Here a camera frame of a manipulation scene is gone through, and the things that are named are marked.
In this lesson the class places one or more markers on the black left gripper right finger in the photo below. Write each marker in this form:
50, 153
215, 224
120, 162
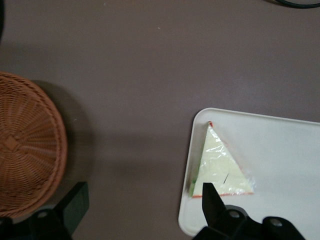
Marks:
211, 205

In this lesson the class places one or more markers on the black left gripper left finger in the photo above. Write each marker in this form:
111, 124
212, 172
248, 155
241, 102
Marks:
75, 205

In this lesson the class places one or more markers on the triangle sandwich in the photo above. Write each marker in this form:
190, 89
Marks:
217, 165

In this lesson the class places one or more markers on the round brown wicker basket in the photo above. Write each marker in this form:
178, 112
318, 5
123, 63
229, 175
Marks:
25, 150

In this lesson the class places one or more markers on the cream plastic tray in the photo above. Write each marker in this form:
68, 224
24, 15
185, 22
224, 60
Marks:
275, 162

